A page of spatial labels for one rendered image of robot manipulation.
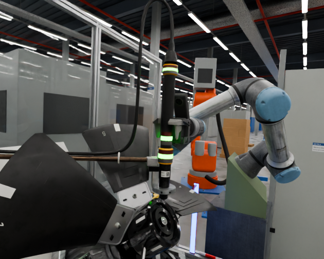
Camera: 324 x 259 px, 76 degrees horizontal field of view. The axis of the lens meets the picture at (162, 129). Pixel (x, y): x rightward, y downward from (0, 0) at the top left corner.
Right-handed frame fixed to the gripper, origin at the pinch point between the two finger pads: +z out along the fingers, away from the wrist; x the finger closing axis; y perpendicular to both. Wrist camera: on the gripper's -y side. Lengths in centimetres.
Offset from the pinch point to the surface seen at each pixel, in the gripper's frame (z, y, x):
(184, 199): -17.0, 27.6, -2.2
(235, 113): -1061, -55, 109
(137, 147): -4.5, 9.3, 10.7
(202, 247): -181, 145, 27
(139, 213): 10.1, 22.7, -0.4
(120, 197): 5.6, 22.2, 8.8
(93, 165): -47, 32, 70
